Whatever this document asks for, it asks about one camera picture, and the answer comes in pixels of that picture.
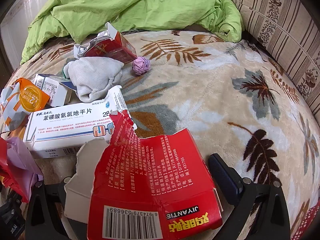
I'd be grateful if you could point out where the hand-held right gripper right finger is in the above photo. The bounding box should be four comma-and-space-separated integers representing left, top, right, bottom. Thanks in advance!
209, 153, 290, 240

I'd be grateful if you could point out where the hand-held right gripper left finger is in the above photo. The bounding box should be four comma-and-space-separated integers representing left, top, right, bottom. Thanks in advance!
26, 177, 88, 240

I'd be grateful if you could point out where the torn red cardboard box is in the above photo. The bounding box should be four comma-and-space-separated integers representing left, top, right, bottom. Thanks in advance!
64, 110, 223, 240

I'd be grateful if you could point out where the large white medicine box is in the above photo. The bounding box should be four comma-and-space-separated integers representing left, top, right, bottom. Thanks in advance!
22, 85, 137, 159

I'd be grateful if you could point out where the orange and white packet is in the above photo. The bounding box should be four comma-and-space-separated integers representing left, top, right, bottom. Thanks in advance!
0, 77, 50, 133

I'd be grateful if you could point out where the red cigarette box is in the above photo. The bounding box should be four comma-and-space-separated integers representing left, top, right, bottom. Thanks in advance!
74, 22, 137, 64

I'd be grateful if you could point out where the pink plastic bag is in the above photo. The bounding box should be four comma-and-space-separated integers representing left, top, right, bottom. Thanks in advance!
6, 136, 44, 198

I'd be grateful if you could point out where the red plastic bag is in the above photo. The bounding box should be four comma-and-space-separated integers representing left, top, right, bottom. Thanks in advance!
0, 137, 30, 203

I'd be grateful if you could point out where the leaf print blanket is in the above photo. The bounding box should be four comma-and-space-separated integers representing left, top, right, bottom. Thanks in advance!
0, 29, 320, 240

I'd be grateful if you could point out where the small medicine box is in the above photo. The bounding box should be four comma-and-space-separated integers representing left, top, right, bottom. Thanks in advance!
34, 74, 73, 107

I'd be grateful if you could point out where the grey sock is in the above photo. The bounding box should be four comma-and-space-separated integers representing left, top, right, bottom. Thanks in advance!
62, 56, 125, 103

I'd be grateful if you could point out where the purple paper ball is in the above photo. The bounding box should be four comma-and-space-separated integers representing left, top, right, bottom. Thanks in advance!
132, 57, 151, 76

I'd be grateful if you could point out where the striped floral pillow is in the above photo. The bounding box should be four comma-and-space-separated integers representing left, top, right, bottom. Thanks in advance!
232, 0, 320, 113

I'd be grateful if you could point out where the green quilt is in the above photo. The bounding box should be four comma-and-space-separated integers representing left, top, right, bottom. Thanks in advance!
20, 0, 245, 65

